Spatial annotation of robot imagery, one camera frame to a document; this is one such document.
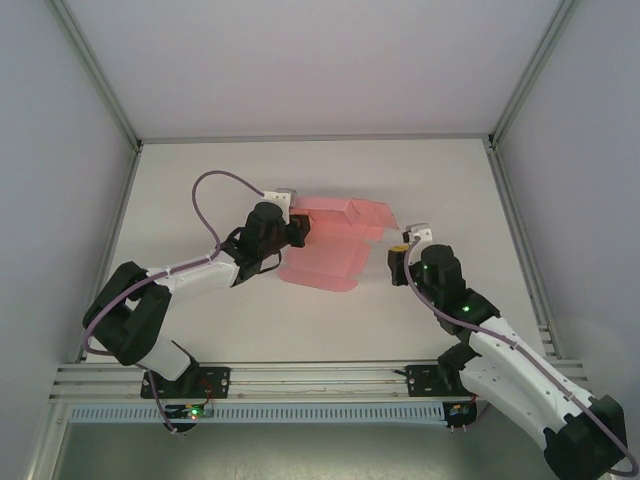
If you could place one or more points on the pink paper box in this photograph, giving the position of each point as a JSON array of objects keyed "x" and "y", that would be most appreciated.
[{"x": 330, "y": 250}]

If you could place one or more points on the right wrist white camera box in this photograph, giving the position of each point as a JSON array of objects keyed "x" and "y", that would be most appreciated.
[{"x": 419, "y": 232}]

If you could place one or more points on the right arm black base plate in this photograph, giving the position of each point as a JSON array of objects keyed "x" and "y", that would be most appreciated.
[{"x": 422, "y": 382}]

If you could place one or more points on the circuit board with green light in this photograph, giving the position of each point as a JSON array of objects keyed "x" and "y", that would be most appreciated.
[{"x": 192, "y": 412}]

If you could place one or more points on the aluminium table side rail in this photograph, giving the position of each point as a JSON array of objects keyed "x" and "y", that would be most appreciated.
[
  {"x": 117, "y": 240},
  {"x": 510, "y": 210}
]

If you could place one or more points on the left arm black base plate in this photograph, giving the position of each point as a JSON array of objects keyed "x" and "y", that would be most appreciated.
[{"x": 212, "y": 382}]

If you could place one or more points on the aluminium frame crossbar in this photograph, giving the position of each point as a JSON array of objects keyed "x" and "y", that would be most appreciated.
[{"x": 315, "y": 138}]

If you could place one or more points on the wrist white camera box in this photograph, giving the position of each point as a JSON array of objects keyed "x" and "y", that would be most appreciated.
[
  {"x": 419, "y": 232},
  {"x": 280, "y": 196}
]

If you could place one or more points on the aluminium frame post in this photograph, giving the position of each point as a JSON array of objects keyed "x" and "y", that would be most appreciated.
[
  {"x": 95, "y": 70},
  {"x": 532, "y": 70}
]

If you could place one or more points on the aluminium mounting rail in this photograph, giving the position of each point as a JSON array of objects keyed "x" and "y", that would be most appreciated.
[{"x": 320, "y": 382}]

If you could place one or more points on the small circuit board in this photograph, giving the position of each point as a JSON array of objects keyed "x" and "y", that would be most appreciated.
[{"x": 459, "y": 412}]

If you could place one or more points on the grey metal sheet panel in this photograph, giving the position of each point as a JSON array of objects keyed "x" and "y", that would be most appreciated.
[{"x": 320, "y": 452}]

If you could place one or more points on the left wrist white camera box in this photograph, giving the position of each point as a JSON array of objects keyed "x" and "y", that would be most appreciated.
[{"x": 280, "y": 196}]

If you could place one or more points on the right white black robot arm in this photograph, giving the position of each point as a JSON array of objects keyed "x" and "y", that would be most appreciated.
[{"x": 525, "y": 385}]

